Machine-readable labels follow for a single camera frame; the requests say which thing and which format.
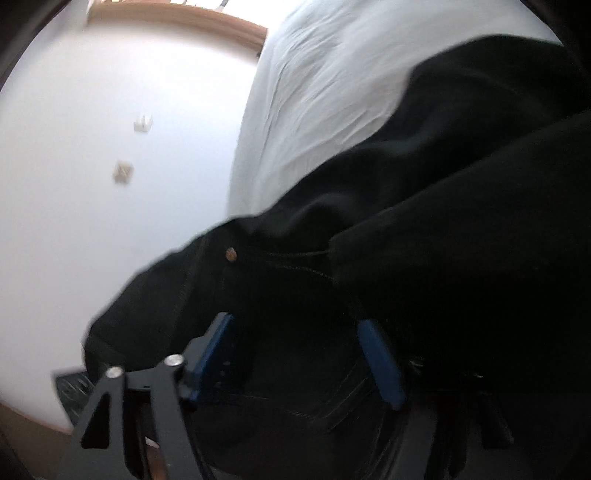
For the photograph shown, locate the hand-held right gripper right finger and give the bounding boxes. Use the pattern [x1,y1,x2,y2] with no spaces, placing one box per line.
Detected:
[358,318,514,480]

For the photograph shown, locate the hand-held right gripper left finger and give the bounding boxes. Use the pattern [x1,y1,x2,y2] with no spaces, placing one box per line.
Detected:
[55,311,236,480]

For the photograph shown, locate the black pants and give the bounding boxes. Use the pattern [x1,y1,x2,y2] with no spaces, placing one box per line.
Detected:
[83,34,591,480]

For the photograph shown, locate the bed with white sheet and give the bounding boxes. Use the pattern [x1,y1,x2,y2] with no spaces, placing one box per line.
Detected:
[226,0,568,222]

